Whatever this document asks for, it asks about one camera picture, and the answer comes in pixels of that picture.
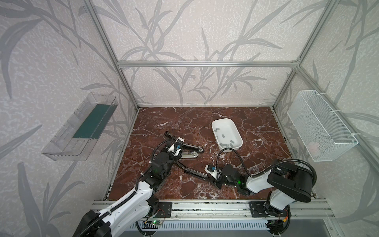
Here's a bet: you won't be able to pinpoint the white plastic tray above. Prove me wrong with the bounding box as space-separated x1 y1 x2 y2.
211 118 243 151

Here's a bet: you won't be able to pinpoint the clear plastic wall bin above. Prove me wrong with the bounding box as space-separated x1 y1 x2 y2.
42 92 118 161

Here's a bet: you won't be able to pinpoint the white wire mesh basket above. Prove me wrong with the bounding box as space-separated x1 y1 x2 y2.
287 90 359 162

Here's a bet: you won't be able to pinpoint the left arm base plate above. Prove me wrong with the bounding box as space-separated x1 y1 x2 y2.
147 201 173 218

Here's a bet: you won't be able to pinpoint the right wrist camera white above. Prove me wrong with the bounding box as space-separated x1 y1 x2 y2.
204 165 220 180

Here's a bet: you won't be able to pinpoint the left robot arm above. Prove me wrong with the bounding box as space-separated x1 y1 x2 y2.
74 150 181 237

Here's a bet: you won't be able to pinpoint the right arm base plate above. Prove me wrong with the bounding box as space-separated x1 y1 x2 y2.
248 201 291 219

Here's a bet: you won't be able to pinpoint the green circuit board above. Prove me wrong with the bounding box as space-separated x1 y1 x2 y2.
144 220 164 229

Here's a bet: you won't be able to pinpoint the staple strips in tray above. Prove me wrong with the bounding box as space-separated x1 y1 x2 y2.
214 128 235 150

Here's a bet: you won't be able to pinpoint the aluminium front rail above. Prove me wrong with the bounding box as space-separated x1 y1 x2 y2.
85 199 335 222

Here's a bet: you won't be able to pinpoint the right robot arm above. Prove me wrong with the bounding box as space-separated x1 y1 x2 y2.
205 159 317 210

